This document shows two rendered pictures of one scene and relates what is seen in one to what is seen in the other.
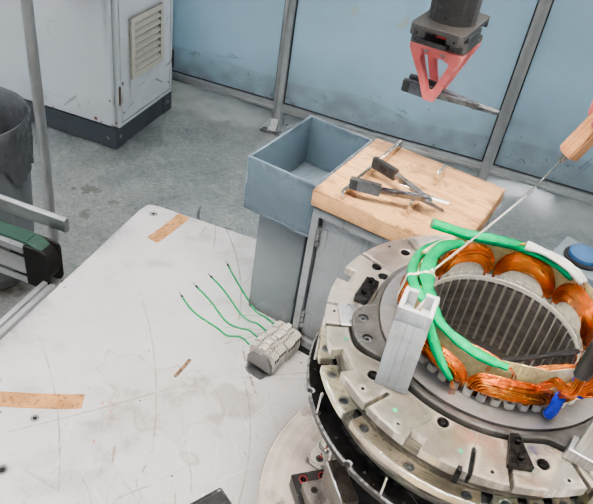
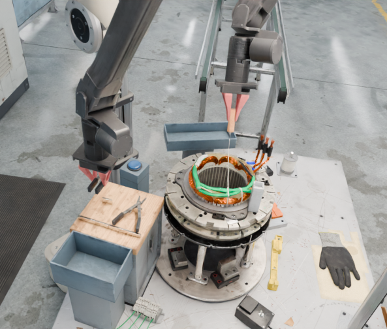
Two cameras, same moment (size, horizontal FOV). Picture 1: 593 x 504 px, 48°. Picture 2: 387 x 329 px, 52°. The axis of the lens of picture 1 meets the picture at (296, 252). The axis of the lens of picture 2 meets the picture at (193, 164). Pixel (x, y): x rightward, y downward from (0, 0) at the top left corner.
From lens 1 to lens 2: 1.02 m
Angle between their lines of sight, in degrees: 74
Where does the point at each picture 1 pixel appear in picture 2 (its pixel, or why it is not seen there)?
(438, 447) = (271, 198)
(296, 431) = (193, 290)
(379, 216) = (148, 222)
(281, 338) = (146, 303)
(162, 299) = not seen: outside the picture
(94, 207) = not seen: outside the picture
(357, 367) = (254, 217)
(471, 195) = (116, 192)
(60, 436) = not seen: outside the picture
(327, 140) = (60, 258)
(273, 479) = (218, 295)
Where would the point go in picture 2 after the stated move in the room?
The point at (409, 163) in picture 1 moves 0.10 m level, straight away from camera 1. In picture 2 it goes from (94, 214) to (57, 211)
